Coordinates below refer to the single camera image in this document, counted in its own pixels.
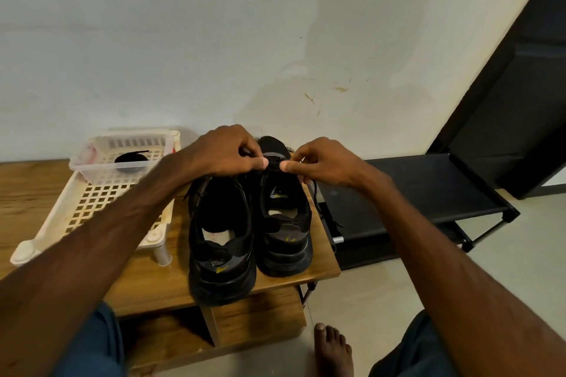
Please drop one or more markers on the person's right hand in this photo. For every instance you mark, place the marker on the person's right hand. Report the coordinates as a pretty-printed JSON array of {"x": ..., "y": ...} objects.
[{"x": 336, "y": 163}]

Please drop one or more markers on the person's left hand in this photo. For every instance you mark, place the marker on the person's left hand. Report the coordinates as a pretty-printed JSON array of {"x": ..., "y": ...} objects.
[{"x": 225, "y": 153}]

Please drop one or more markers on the single black shoelace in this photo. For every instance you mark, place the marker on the single black shoelace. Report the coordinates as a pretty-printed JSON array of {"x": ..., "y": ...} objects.
[{"x": 313, "y": 191}]

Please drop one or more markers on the black shoe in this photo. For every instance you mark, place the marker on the black shoe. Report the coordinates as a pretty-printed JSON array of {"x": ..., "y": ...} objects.
[
  {"x": 221, "y": 266},
  {"x": 285, "y": 231}
]

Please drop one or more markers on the black shoelaces bundle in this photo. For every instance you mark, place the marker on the black shoelaces bundle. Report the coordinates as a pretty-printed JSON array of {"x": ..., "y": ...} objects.
[{"x": 132, "y": 158}]

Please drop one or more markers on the person's right forearm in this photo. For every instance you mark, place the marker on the person's right forearm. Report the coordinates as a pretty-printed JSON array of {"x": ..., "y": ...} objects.
[{"x": 469, "y": 284}]

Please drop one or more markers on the person's left forearm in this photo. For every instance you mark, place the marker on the person's left forearm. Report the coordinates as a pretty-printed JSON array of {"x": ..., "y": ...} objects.
[{"x": 80, "y": 279}]

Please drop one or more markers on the person's blue shorts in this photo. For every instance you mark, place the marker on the person's blue shorts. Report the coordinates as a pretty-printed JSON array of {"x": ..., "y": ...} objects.
[{"x": 420, "y": 350}]

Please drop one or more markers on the black shoe rack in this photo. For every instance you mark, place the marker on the black shoe rack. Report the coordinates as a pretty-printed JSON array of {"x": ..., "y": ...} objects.
[{"x": 407, "y": 200}]

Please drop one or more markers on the small white plastic basket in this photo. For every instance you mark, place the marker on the small white plastic basket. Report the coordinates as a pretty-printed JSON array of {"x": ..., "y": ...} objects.
[{"x": 93, "y": 173}]

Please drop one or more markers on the large white plastic tray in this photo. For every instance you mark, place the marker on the large white plastic tray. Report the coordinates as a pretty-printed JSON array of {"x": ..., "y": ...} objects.
[{"x": 88, "y": 204}]

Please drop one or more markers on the dark door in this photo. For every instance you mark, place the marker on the dark door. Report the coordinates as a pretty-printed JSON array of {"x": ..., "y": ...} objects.
[{"x": 513, "y": 89}]

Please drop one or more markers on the low wooden table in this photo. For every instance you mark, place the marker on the low wooden table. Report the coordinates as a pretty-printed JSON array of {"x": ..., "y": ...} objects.
[{"x": 22, "y": 204}]

